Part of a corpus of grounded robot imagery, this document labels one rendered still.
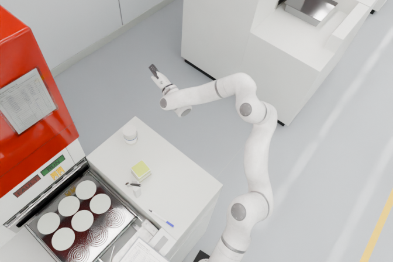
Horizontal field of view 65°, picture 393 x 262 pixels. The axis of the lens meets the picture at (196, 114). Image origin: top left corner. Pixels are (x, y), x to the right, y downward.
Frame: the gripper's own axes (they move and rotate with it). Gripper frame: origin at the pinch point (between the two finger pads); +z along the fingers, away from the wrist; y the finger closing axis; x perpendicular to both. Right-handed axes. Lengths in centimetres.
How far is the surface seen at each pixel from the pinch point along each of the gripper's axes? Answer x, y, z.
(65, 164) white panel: -57, -23, -20
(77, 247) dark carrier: -73, -21, -54
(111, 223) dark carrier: -59, -11, -54
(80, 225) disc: -69, -18, -47
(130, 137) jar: -30.1, -5.0, -23.7
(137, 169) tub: -34, -9, -41
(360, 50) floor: 160, 258, -16
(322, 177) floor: 29, 155, -100
